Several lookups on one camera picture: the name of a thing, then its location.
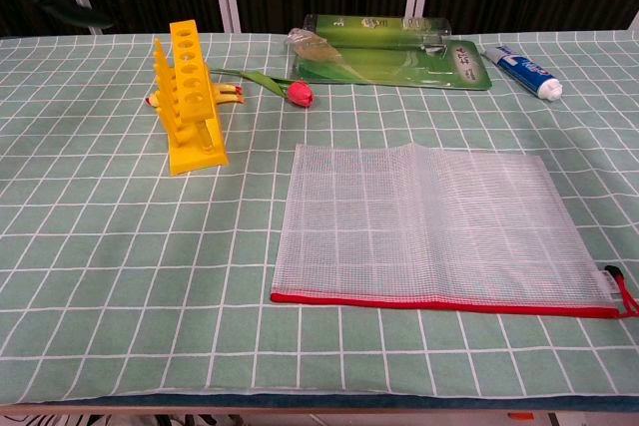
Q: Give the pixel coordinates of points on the pink artificial tulip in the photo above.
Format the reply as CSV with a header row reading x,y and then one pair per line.
x,y
299,93

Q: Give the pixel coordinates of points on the white mesh zipper pouch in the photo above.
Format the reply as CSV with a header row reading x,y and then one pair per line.
x,y
424,226

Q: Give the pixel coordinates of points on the yellow rubber chicken toy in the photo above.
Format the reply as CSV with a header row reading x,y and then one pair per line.
x,y
227,94

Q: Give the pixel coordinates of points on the green blister package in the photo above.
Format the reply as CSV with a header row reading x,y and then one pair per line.
x,y
399,62

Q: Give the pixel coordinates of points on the white blue toothpaste tube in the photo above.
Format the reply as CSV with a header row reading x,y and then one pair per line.
x,y
524,72

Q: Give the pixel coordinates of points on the yellow test tube rack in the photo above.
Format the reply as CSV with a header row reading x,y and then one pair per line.
x,y
192,77

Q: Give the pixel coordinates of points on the green checkered tablecloth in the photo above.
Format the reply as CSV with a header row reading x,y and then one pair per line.
x,y
125,271

